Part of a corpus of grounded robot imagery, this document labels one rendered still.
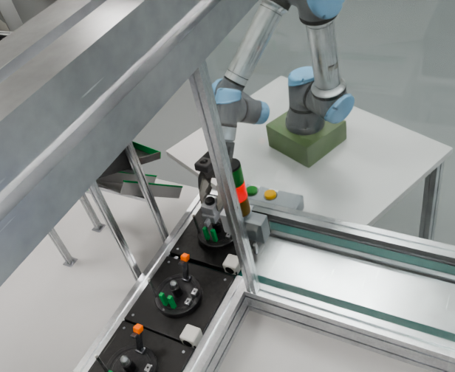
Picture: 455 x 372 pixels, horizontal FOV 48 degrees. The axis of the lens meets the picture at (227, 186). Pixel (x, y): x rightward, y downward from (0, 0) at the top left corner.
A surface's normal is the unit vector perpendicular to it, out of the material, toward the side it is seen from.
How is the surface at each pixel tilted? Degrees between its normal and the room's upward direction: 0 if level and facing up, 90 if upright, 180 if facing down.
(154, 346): 0
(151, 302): 0
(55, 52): 0
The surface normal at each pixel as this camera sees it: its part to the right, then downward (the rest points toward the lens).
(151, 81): 0.88, 0.19
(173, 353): -0.18, -0.72
